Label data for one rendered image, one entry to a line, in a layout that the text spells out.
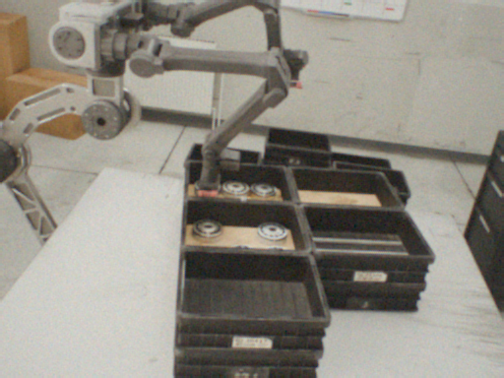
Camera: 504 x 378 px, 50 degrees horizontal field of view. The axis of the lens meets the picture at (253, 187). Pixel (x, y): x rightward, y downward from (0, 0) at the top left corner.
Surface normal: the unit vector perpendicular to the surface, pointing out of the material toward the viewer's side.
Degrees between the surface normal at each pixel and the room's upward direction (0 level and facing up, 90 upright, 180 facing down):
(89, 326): 0
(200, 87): 90
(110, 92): 90
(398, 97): 90
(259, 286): 0
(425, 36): 90
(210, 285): 0
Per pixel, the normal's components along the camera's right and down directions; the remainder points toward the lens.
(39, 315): 0.11, -0.88
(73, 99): -0.09, 0.46
